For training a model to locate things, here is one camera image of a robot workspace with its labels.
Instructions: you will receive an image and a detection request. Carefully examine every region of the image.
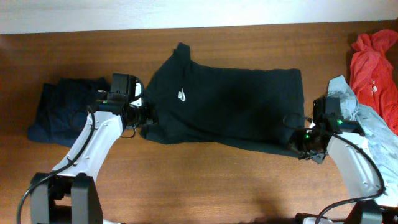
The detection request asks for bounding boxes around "light blue grey garment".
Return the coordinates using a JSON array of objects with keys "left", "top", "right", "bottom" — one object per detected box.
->
[{"left": 327, "top": 76, "right": 397, "bottom": 190}]

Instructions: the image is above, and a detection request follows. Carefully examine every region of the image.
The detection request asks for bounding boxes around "red t-shirt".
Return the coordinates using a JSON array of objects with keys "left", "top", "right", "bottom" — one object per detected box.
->
[{"left": 349, "top": 29, "right": 397, "bottom": 134}]

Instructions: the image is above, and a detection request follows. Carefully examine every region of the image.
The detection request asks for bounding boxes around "black t-shirt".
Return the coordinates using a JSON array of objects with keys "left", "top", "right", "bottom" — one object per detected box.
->
[{"left": 141, "top": 44, "right": 304, "bottom": 156}]

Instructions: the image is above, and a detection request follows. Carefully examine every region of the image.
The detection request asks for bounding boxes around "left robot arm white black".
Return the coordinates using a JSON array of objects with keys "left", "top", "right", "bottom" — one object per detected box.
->
[{"left": 23, "top": 73, "right": 156, "bottom": 224}]

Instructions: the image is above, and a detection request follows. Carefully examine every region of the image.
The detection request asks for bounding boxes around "folded navy blue garment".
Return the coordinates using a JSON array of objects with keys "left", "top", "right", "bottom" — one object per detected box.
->
[{"left": 27, "top": 77, "right": 110, "bottom": 147}]

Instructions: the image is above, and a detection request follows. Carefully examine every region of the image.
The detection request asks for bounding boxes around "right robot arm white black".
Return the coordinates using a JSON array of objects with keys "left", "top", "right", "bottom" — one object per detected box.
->
[{"left": 289, "top": 96, "right": 397, "bottom": 224}]

